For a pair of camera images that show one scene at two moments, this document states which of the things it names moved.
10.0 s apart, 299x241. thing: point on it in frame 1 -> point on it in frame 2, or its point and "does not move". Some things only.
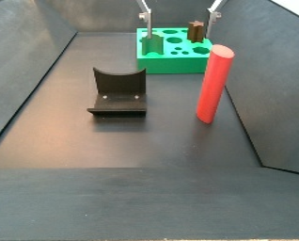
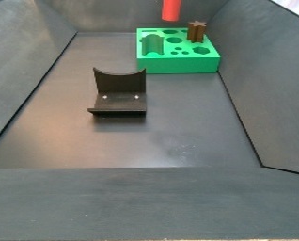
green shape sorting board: x=169 y=53 does not move
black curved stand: x=121 y=95 does not move
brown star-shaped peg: x=196 y=33 does not move
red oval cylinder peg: x=220 y=58 -> x=172 y=9
